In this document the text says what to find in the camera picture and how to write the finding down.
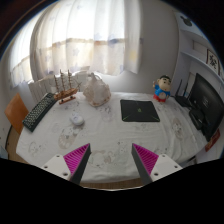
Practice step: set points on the black computer monitor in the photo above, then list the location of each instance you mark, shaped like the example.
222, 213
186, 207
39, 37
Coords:
207, 107

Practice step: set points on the white patterned tablecloth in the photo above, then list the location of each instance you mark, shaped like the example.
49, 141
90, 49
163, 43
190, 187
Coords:
111, 138

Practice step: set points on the white wall shelf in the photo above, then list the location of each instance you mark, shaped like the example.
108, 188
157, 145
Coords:
193, 46

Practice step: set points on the orange wooden chair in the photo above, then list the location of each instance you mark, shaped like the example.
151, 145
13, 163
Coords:
16, 112

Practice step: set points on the black keyboard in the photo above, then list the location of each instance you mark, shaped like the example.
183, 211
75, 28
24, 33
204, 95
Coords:
34, 117

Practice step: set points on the sheer white curtain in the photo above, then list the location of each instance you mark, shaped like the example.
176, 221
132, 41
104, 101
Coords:
74, 35

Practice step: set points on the cartoon boy figurine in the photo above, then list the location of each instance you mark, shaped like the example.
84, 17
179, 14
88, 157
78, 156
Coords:
162, 88

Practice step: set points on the black mouse pad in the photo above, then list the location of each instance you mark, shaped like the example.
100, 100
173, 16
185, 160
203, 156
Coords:
138, 111

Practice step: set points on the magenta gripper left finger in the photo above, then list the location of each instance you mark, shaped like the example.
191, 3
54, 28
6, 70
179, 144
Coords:
70, 166

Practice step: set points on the framed calligraphy picture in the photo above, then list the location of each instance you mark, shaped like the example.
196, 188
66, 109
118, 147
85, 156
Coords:
212, 61

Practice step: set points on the black wifi router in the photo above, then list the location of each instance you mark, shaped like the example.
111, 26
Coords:
181, 99

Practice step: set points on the large white conch shell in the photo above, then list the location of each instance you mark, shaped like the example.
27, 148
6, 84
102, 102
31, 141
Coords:
96, 91

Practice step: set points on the red box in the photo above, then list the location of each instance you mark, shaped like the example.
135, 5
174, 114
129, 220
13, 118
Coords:
212, 141

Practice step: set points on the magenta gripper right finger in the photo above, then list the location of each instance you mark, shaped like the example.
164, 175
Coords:
152, 167

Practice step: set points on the wooden model sailing ship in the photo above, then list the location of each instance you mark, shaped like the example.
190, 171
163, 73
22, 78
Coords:
66, 87

